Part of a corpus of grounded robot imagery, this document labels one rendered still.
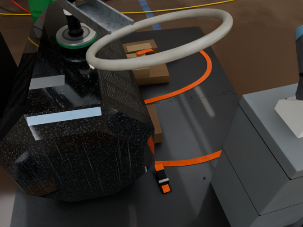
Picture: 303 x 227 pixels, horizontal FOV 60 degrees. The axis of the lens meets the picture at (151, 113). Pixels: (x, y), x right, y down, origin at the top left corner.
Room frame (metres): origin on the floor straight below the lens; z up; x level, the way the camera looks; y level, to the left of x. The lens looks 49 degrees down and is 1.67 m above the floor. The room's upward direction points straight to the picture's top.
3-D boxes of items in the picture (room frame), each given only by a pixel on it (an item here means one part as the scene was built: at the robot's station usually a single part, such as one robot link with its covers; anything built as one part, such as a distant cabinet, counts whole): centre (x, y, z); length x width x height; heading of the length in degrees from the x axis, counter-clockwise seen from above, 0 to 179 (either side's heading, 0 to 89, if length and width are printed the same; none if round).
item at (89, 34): (1.27, 0.41, 0.88); 0.21 x 0.21 x 0.01
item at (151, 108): (1.29, 0.01, 0.07); 0.30 x 0.12 x 0.12; 11
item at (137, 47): (2.26, 0.13, 0.10); 0.25 x 0.10 x 0.01; 105
